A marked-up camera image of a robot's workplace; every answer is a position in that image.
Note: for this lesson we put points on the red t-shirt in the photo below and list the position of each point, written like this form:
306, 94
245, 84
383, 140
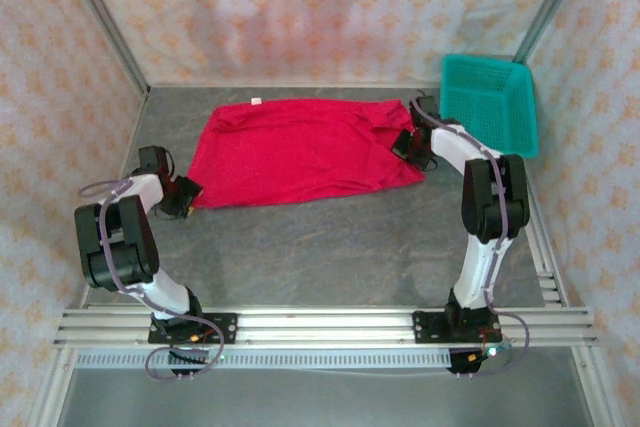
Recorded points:
300, 157

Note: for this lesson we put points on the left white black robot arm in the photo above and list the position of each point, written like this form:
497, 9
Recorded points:
125, 242

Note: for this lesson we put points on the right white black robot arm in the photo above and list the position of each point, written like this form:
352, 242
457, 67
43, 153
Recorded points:
492, 207

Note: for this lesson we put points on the teal plastic basket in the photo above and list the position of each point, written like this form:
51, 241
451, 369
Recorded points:
490, 102

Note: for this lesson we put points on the patterned fabric backdrop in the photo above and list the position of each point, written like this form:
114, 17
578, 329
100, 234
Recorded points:
320, 12

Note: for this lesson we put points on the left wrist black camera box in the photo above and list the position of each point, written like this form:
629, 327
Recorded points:
189, 188

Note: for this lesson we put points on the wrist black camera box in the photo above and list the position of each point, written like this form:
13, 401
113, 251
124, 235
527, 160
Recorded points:
401, 143
189, 188

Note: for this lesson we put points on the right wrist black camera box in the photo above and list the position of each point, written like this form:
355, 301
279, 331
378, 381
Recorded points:
401, 143

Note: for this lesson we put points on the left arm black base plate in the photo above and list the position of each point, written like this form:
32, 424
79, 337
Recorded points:
227, 329

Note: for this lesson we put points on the aluminium frame post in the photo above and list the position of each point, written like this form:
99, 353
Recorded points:
105, 22
550, 2

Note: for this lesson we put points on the aluminium mounting rail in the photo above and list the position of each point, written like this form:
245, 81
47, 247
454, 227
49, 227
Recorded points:
325, 327

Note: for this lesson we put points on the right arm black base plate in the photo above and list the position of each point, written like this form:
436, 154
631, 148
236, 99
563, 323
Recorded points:
425, 329

